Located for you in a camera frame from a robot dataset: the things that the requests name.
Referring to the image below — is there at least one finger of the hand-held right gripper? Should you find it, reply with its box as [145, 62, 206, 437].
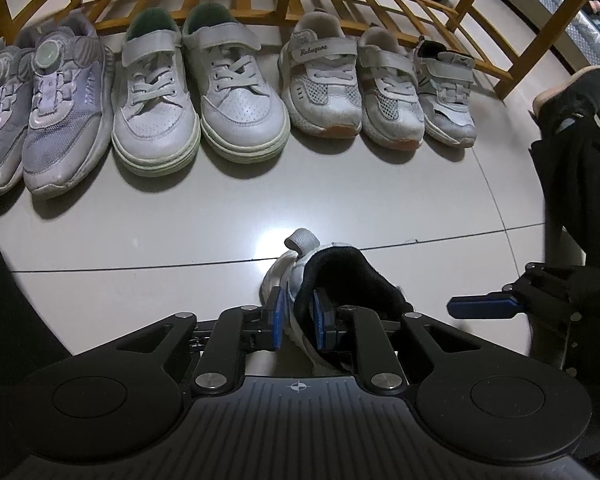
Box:
[448, 262, 583, 321]

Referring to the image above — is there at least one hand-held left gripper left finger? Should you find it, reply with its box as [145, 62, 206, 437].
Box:
[115, 286, 286, 396]

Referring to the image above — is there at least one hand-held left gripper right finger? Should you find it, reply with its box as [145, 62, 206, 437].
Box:
[313, 288, 483, 396]

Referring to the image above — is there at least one small grey strap sneaker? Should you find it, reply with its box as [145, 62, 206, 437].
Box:
[260, 227, 416, 376]
[412, 36, 478, 149]

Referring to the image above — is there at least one white sneaker green lining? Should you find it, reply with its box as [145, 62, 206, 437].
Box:
[182, 2, 291, 163]
[112, 7, 201, 176]

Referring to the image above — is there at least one white mesh strap sneaker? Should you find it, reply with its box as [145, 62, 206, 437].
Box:
[356, 27, 426, 153]
[279, 10, 363, 138]

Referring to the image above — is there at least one lavender dial sneaker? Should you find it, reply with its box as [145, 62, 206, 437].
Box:
[0, 42, 38, 198]
[22, 15, 113, 198]

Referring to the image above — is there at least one person's right leg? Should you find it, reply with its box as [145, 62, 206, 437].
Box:
[530, 105, 600, 286]

